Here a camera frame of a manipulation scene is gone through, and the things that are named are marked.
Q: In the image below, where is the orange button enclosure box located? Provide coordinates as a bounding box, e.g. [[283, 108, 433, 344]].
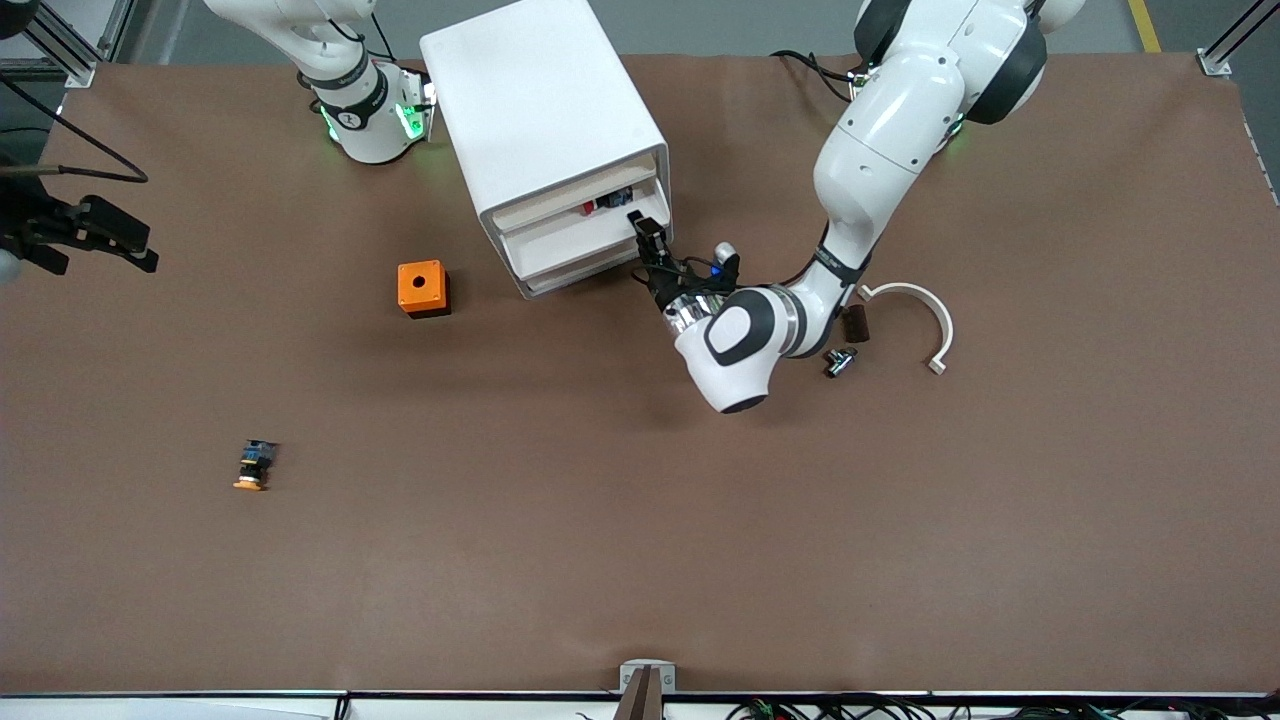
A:
[[397, 260, 452, 319]]

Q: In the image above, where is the brown table cover sheet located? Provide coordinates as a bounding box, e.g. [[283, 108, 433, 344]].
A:
[[0, 50, 1280, 696]]

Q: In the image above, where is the aluminium frame post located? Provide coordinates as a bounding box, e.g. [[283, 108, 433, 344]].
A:
[[1195, 0, 1280, 79], [0, 0, 136, 89]]

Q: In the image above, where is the orange capped push button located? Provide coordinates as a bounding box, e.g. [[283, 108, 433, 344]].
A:
[[232, 439, 280, 493]]

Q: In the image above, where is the grey metal mounting bracket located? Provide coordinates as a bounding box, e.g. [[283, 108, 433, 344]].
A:
[[619, 659, 677, 694]]

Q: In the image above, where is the white drawer cabinet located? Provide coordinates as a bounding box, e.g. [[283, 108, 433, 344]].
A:
[[420, 0, 674, 301]]

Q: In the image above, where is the black base cable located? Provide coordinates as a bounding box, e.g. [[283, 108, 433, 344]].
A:
[[770, 48, 861, 101]]

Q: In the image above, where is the white curved plastic bracket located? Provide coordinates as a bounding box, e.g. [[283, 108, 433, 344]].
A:
[[857, 282, 955, 377]]

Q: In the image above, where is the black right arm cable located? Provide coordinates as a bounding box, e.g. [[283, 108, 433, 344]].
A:
[[0, 75, 149, 184]]

